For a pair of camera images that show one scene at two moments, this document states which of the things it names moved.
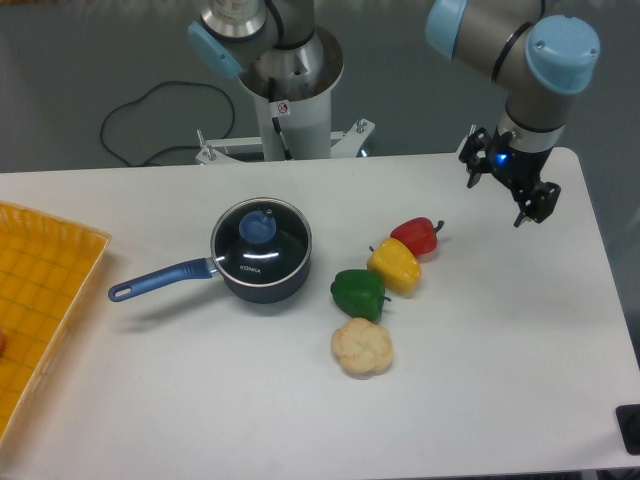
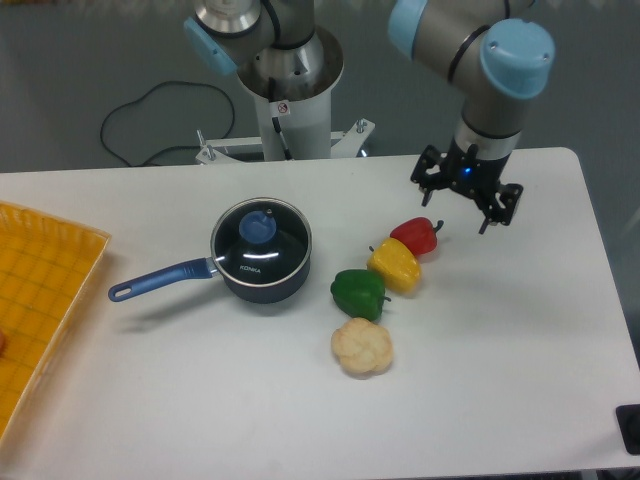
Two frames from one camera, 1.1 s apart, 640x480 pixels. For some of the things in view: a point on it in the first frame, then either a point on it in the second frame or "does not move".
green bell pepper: x=359 y=293 does not move
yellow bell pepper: x=397 y=264 does not move
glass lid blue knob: x=261 y=242 does not move
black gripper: x=517 y=167 to x=479 y=179
